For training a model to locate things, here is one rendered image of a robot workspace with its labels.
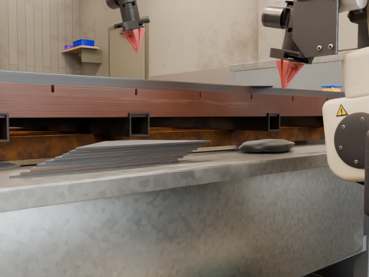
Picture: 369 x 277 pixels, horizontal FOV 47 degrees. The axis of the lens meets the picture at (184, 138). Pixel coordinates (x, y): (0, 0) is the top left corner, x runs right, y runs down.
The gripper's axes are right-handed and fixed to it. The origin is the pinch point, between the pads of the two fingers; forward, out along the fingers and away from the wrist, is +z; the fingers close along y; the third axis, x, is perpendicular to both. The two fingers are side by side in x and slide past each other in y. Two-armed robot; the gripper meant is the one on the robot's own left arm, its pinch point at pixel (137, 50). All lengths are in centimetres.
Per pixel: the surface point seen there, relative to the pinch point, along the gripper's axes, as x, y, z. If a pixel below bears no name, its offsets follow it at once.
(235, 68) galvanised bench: -49, -97, 22
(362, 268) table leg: 37, -61, 100
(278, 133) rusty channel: 27, -31, 36
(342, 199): 47, -35, 57
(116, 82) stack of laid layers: 37.4, 32.3, 4.9
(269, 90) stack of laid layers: 37.9, -16.9, 17.8
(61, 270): 47, 57, 34
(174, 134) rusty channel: 27.0, 11.9, 23.4
